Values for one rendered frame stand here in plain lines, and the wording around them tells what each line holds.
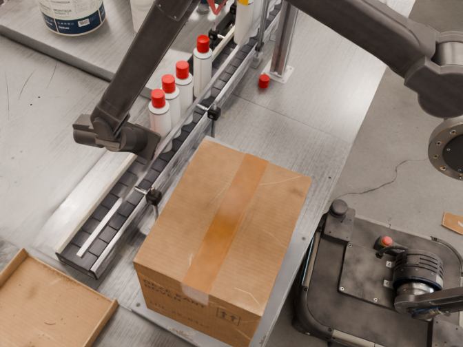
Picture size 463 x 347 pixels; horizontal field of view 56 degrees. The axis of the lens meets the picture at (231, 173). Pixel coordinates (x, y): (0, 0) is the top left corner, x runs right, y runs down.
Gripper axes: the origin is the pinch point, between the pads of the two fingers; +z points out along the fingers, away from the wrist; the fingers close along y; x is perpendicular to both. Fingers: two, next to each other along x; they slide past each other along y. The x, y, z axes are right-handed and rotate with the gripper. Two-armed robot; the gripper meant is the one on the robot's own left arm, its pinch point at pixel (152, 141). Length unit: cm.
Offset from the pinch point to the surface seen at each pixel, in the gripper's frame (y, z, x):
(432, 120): -83, 170, -53
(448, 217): -104, 130, -6
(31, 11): 68, 24, -20
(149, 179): -2.9, -0.1, 9.4
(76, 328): -8.1, -21.3, 41.5
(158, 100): -1.7, -9.0, -10.8
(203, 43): -1.2, 5.3, -28.1
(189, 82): -2.8, 1.6, -17.4
